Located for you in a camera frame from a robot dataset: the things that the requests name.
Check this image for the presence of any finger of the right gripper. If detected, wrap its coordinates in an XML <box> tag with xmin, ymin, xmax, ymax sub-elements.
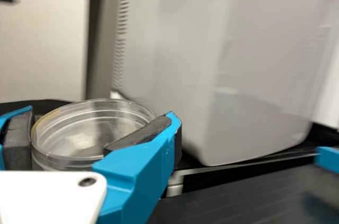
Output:
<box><xmin>314</xmin><ymin>146</ymin><xmax>339</xmax><ymax>175</ymax></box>

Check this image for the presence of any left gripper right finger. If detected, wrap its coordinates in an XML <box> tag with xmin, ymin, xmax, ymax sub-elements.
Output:
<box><xmin>92</xmin><ymin>111</ymin><xmax>183</xmax><ymax>218</ymax></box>

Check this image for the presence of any petri dish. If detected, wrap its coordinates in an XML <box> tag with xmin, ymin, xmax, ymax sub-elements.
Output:
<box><xmin>31</xmin><ymin>98</ymin><xmax>157</xmax><ymax>172</ymax></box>

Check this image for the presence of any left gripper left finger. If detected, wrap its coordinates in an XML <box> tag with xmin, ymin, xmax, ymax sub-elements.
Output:
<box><xmin>0</xmin><ymin>105</ymin><xmax>35</xmax><ymax>172</ymax></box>

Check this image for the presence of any white box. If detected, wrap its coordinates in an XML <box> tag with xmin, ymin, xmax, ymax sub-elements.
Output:
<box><xmin>104</xmin><ymin>0</ymin><xmax>339</xmax><ymax>167</ymax></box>

